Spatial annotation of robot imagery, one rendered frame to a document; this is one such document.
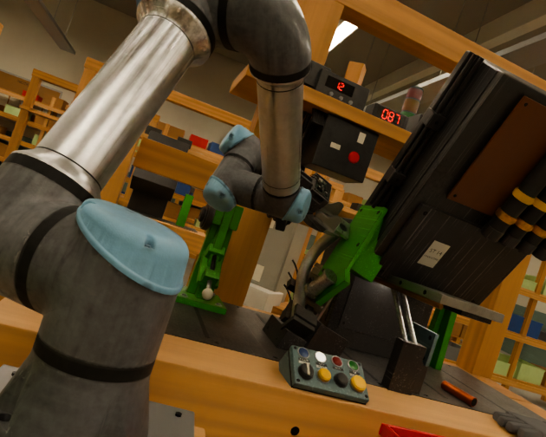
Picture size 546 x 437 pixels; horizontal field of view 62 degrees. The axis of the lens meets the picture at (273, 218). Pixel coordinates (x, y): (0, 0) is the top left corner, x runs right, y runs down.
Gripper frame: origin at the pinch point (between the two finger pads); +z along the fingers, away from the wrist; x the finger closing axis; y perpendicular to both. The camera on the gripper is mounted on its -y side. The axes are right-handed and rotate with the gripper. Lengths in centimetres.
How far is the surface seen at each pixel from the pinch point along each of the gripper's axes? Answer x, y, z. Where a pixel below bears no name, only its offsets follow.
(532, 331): 337, -169, 470
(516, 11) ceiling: 543, 38, 188
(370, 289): -0.1, -8.3, 20.7
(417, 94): 60, 20, 9
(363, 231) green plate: -3.9, 7.3, 2.3
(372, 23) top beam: 66, 25, -17
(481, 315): -20.5, 19.8, 24.3
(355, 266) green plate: -10.6, 2.7, 5.0
